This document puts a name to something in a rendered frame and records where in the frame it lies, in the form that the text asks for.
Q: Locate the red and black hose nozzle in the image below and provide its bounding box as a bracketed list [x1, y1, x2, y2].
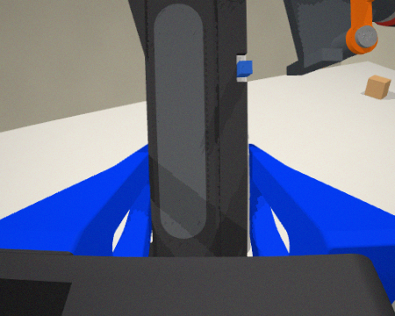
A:
[128, 0, 395, 257]

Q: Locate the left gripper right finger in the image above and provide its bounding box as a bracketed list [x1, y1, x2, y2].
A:
[249, 144, 395, 303]

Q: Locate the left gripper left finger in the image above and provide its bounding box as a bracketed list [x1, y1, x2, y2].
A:
[0, 144, 152, 256]

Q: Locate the tan cube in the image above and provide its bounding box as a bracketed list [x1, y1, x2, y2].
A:
[365, 75, 391, 99]

